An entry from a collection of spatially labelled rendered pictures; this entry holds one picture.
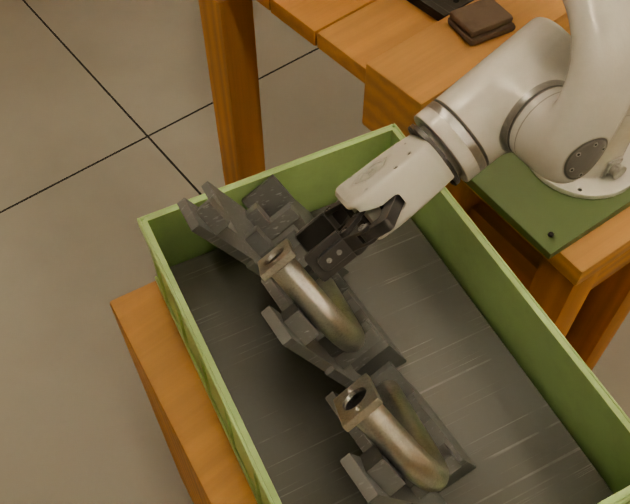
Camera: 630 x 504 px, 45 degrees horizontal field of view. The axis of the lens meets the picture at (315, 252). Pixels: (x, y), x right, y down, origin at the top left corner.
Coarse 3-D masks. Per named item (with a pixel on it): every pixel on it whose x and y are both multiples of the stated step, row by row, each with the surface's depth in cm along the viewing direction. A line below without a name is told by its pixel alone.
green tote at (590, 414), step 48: (336, 144) 115; (384, 144) 118; (240, 192) 111; (192, 240) 114; (432, 240) 118; (480, 240) 104; (480, 288) 109; (192, 336) 95; (528, 336) 101; (576, 384) 95; (240, 432) 88; (576, 432) 99; (624, 432) 89; (624, 480) 93
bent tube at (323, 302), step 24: (288, 240) 78; (264, 264) 77; (288, 264) 75; (288, 288) 76; (312, 288) 76; (336, 288) 98; (312, 312) 77; (336, 312) 78; (336, 336) 79; (360, 336) 82
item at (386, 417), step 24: (360, 384) 69; (384, 384) 92; (336, 408) 68; (360, 408) 66; (384, 408) 68; (408, 408) 86; (384, 432) 67; (408, 432) 82; (408, 456) 68; (432, 456) 76; (432, 480) 70
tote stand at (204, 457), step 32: (128, 320) 116; (160, 320) 116; (160, 352) 113; (160, 384) 110; (192, 384) 110; (160, 416) 131; (192, 416) 107; (192, 448) 105; (224, 448) 105; (192, 480) 124; (224, 480) 102
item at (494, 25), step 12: (480, 0) 140; (492, 0) 140; (456, 12) 138; (468, 12) 138; (480, 12) 138; (492, 12) 138; (504, 12) 138; (456, 24) 138; (468, 24) 136; (480, 24) 136; (492, 24) 136; (504, 24) 138; (468, 36) 136; (480, 36) 136; (492, 36) 137
